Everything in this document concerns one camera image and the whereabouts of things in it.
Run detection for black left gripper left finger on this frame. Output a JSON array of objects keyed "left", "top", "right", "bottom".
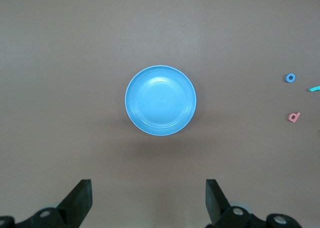
[{"left": 0, "top": 179, "right": 94, "bottom": 228}]

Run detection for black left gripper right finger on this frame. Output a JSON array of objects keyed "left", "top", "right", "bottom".
[{"left": 205, "top": 179, "right": 302, "bottom": 228}]

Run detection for blue round plate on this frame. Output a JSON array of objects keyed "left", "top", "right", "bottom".
[{"left": 124, "top": 65, "right": 198, "bottom": 137}]

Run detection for brown table cover sheet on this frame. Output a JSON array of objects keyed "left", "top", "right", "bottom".
[{"left": 0, "top": 0, "right": 320, "bottom": 228}]

